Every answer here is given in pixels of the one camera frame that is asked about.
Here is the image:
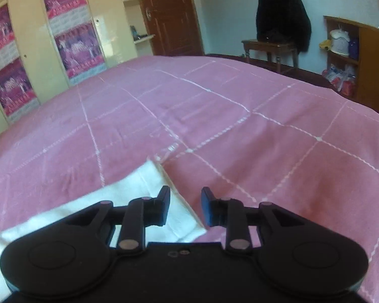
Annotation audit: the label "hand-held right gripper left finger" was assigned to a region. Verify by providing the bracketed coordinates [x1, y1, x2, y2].
[65, 186, 171, 256]

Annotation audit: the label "wooden shelf cabinet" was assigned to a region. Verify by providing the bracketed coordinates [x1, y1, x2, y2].
[323, 15, 379, 116]

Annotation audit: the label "dark shelf item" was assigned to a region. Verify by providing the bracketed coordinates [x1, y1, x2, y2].
[130, 25, 149, 38]

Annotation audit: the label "white round appliance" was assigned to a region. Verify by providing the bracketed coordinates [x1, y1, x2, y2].
[330, 29, 351, 56]

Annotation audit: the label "cream wardrobe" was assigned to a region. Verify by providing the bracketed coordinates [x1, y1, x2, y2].
[0, 0, 138, 138]

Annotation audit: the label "black jacket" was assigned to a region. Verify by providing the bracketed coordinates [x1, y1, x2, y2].
[256, 0, 313, 53]

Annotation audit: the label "pink checked bedspread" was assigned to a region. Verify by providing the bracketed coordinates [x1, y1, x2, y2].
[0, 54, 379, 303]

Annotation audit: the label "brown wooden door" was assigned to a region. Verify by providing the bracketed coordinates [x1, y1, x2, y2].
[132, 0, 205, 57]

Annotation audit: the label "wooden chair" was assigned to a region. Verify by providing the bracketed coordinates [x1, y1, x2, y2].
[242, 39, 299, 68]

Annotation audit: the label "red and white plastic bags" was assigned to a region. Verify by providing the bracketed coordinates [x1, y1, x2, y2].
[322, 64, 357, 97]

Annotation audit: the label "cream corner shelf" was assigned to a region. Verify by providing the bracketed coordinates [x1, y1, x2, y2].
[123, 0, 155, 58]

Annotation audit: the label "white pants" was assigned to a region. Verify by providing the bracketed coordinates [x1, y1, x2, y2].
[0, 159, 207, 303]

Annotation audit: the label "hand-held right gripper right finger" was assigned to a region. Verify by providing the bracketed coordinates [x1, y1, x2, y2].
[201, 187, 304, 256]

